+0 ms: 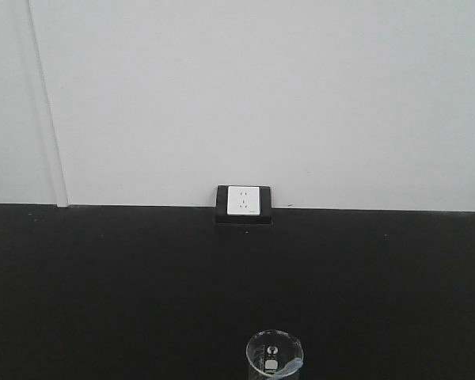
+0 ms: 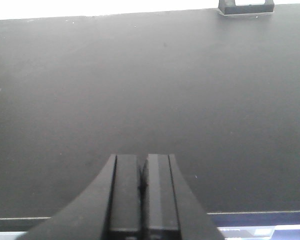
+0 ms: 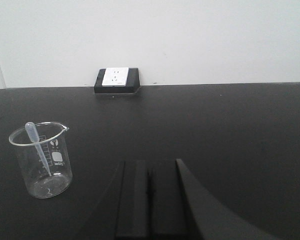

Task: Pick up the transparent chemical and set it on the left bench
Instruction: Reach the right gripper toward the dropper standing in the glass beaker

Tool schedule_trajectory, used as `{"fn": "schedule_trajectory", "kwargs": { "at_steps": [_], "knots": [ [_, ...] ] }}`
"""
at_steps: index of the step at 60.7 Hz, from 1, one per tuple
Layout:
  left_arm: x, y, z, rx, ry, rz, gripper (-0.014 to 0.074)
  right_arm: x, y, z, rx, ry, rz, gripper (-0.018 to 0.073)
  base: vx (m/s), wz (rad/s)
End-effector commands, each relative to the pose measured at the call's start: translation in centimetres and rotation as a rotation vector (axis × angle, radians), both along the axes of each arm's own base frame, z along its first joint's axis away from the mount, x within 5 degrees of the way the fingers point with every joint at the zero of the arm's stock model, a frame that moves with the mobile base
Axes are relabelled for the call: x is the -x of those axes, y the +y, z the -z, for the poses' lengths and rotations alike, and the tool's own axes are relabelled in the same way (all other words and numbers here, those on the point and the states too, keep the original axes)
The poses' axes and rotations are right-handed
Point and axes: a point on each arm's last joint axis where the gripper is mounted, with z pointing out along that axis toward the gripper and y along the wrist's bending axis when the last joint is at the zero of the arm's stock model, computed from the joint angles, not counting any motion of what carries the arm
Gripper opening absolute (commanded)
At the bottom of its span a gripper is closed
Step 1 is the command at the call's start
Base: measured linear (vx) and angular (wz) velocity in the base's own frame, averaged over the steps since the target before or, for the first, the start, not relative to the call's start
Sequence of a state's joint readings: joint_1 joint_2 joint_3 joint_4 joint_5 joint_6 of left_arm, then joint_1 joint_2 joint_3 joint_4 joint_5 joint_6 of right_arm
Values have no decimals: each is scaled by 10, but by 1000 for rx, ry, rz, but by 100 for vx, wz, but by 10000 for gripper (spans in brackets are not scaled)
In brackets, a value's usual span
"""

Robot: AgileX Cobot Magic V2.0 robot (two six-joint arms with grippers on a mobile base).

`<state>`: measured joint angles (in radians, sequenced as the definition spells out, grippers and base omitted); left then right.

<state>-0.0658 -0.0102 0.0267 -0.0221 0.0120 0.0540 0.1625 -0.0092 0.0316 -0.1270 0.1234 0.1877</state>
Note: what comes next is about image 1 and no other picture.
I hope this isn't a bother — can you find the clear glass beaker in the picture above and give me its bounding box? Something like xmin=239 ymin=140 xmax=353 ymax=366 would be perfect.
xmin=245 ymin=329 xmax=304 ymax=379

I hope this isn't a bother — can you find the black socket mounting box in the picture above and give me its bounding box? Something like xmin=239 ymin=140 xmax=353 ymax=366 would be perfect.
xmin=215 ymin=185 xmax=272 ymax=226

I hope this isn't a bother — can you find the white wall power socket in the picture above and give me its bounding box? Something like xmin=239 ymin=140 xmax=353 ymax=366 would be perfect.
xmin=226 ymin=186 xmax=260 ymax=216

